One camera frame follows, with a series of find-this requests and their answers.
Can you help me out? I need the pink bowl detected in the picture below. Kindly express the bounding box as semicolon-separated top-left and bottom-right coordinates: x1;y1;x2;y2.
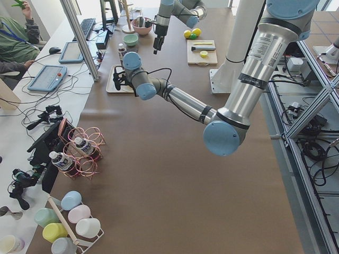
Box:
131;17;152;35

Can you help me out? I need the aluminium frame post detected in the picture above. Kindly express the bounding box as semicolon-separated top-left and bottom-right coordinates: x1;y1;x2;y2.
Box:
60;0;100;82

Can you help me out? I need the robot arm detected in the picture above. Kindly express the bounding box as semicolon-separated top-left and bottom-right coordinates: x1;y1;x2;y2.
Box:
113;1;318;156
152;0;207;55

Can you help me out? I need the pink cup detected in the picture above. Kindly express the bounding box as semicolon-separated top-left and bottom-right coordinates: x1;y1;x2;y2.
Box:
68;204;91;224

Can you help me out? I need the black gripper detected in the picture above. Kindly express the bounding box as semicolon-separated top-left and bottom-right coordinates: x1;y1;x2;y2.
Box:
153;24;166;55
113;66;126;90

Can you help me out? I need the tea bottle front of rack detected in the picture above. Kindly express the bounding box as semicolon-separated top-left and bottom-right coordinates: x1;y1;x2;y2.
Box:
49;151;79;177

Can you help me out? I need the upper whole lemon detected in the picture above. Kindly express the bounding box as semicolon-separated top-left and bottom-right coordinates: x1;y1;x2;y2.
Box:
192;28;202;37

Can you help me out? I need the lower whole lemon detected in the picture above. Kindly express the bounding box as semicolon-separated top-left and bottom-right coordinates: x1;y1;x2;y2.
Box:
183;30;192;39

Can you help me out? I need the teach pendant tablet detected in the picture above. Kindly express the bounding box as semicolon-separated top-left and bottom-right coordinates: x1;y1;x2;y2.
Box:
28;65;68;92
59;41;84;64

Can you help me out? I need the metal scoop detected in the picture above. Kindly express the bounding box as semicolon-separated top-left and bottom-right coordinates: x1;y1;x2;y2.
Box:
135;16;146;28

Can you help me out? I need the lemon half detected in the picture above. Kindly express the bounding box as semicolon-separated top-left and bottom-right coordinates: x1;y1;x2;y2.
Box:
200;51;208;58

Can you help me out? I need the seated person green shirt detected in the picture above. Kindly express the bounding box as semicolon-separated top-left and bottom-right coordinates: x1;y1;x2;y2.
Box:
1;1;40;75

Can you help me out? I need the yellow cup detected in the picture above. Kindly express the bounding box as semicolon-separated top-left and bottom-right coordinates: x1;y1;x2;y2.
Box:
42;223;68;243

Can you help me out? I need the black computer mouse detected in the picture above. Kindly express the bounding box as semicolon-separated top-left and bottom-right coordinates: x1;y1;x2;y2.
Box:
49;47;61;55

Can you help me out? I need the white cup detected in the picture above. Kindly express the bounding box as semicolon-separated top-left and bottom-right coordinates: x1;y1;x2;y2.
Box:
76;218;101;239

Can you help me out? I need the green bowl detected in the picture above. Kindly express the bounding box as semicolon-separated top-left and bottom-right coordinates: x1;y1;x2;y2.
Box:
123;34;139;47

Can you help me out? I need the steel muddler black tip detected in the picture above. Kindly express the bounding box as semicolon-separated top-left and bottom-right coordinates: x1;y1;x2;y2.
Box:
191;46;216;51

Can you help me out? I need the white cup rack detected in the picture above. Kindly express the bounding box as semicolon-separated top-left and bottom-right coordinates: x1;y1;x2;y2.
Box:
47;194;105;253

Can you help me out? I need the mint green cup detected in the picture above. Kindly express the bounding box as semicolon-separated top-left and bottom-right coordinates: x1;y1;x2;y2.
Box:
34;208;59;228

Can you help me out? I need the tea bottle of rack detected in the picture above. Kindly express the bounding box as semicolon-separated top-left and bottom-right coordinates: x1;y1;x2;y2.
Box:
49;151;79;177
74;137;100;160

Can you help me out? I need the light blue cup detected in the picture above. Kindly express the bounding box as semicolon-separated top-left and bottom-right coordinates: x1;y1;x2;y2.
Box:
61;190;82;211

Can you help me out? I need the tea bottle back of rack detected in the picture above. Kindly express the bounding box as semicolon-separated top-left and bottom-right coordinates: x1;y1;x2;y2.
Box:
74;137;100;160

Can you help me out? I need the far teach pendant tablet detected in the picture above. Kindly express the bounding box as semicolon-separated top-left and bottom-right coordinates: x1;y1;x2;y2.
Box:
59;41;84;64

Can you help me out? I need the tea bottle on tray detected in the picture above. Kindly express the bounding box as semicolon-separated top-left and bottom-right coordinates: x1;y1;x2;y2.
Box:
118;43;127;64

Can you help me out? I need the yellow plastic knife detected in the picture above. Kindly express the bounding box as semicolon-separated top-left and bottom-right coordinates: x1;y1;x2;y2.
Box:
193;41;213;45

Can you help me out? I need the green lime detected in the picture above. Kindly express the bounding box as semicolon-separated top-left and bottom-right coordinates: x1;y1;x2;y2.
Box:
189;33;198;40

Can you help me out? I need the whole lemon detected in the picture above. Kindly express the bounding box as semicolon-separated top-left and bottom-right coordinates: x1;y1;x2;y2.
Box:
192;28;202;37
183;30;192;39

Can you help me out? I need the copper wire bottle rack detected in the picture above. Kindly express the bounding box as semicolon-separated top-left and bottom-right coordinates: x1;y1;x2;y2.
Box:
58;119;106;179

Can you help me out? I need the cream rabbit tray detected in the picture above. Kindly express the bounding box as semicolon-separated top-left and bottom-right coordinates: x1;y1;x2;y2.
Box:
105;64;136;94

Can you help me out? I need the near teach pendant tablet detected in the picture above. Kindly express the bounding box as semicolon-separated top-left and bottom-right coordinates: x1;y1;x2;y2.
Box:
28;65;68;92

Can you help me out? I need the grey cup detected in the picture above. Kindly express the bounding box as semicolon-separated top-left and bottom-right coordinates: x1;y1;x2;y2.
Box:
51;238;77;254

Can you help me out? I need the bamboo cutting board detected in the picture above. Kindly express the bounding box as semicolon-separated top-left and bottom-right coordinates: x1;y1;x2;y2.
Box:
187;40;218;65

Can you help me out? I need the wooden mug tree stand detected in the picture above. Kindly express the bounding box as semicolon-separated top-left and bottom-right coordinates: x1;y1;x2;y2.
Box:
119;0;135;34

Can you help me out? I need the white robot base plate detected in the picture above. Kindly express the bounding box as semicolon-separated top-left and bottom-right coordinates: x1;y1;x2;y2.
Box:
209;69;234;94

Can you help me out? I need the black keyboard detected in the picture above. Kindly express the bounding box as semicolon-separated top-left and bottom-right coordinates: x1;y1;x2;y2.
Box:
80;18;96;40

